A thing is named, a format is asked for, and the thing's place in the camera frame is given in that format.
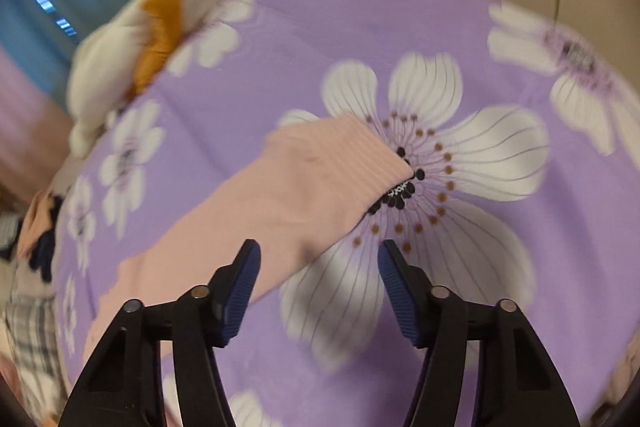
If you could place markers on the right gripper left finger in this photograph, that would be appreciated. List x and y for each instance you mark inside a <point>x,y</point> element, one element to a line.
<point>121,384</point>

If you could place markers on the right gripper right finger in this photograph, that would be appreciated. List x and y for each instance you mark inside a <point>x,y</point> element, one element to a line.
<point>517,382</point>

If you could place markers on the pink knit sweater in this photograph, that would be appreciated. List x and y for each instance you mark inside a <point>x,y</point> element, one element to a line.
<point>310,186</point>

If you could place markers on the dark navy folded garment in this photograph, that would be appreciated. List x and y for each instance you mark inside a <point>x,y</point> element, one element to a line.
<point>40,260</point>

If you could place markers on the folded pink garment on pile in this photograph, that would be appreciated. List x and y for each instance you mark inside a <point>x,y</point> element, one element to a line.
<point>40,217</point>

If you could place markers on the purple floral bedspread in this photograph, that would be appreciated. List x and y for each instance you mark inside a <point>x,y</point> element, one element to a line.
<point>496,148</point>

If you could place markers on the white goose plush toy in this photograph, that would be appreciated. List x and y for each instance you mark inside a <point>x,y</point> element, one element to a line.
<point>117,61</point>

